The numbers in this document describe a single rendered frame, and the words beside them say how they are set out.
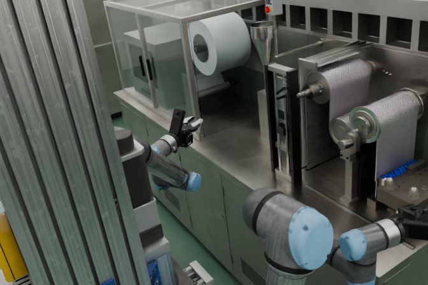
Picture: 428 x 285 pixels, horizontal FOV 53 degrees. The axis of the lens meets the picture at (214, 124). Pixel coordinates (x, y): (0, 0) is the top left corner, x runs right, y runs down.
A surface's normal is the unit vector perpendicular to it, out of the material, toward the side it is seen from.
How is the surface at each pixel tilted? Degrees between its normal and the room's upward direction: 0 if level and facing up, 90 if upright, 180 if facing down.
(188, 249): 0
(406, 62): 90
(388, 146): 90
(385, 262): 0
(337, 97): 92
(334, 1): 90
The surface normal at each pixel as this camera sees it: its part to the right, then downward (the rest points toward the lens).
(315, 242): 0.62, 0.15
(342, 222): -0.11, -0.90
